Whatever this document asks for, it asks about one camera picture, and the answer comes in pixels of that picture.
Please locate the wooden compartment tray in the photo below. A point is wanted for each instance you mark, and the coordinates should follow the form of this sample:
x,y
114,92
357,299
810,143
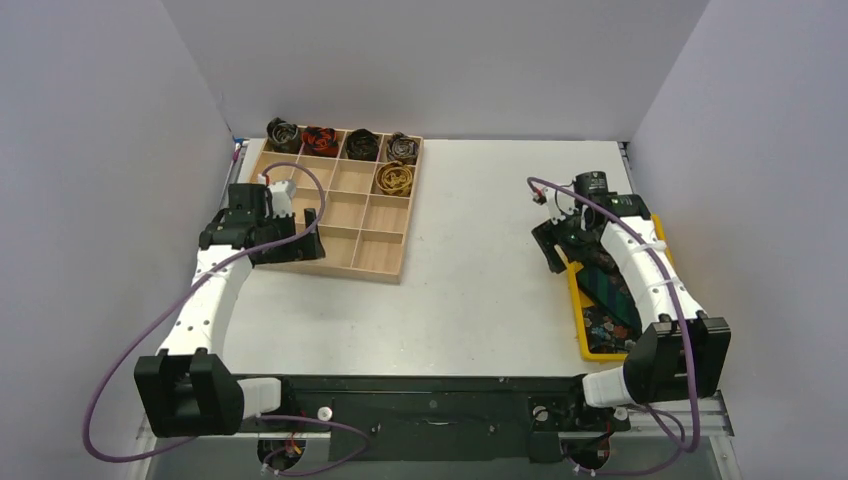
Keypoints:
x,y
364,232

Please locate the black gold rolled tie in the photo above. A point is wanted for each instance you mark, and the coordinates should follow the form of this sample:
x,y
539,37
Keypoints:
x,y
362,144

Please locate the aluminium frame rail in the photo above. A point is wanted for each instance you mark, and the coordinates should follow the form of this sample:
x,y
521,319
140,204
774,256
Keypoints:
x,y
646,451

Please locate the dark grey rolled tie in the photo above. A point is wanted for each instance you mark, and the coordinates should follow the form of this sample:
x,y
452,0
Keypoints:
x,y
283,137

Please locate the red black rolled tie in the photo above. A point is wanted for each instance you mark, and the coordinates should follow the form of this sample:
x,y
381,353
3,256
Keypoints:
x,y
320,141

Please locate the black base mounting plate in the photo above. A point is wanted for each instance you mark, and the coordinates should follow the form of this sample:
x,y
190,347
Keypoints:
x,y
440,418

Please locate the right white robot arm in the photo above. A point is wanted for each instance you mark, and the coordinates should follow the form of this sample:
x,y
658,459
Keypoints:
x,y
681,350

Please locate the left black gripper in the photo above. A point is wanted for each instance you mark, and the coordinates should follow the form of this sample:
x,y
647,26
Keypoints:
x,y
304,248

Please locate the dark floral tie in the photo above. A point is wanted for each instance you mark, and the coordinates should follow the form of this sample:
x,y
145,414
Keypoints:
x,y
605,334

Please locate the grey brown rolled tie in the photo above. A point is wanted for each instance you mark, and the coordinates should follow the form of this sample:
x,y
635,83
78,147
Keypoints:
x,y
402,148

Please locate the yellow plastic bin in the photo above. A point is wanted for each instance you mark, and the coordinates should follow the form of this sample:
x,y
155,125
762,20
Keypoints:
x,y
579,301

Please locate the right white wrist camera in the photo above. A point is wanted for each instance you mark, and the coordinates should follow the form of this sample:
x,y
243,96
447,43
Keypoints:
x,y
541,196

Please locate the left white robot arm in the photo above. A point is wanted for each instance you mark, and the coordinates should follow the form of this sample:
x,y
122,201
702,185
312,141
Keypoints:
x,y
186,388

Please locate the green striped tie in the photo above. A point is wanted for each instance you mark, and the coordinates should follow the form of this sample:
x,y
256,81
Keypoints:
x,y
604,284

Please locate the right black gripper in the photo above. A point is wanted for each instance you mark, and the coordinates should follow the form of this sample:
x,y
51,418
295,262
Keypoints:
x,y
548,240

